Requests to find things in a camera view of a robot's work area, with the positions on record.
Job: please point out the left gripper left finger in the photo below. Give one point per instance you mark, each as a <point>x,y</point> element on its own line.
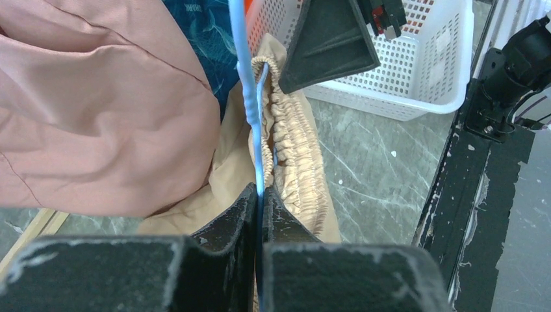
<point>210,270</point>

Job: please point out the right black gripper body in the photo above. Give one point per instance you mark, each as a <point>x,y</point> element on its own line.
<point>385,17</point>

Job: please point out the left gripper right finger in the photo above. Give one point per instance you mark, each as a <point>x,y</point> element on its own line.
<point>302,273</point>

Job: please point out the orange shorts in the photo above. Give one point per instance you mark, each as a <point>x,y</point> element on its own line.
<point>247,5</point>

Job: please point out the blue patterned shorts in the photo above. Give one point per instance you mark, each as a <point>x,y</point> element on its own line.
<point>207,26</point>

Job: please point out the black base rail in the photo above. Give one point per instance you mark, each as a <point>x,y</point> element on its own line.
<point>465,218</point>

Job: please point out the wooden clothes rack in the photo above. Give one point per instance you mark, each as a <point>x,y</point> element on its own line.
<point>46,222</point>

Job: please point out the beige shorts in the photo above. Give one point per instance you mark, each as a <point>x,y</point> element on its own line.
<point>292,160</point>

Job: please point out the white plastic basket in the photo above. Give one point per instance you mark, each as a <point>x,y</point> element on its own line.
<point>426,69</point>

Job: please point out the blue wire hanger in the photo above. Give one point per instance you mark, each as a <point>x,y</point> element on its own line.
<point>252,91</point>

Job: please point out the pink shorts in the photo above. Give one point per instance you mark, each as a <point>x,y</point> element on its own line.
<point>105,108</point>

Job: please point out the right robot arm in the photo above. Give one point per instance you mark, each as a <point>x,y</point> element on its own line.
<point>523,72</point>

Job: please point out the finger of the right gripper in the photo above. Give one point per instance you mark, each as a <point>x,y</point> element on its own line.
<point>331,41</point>

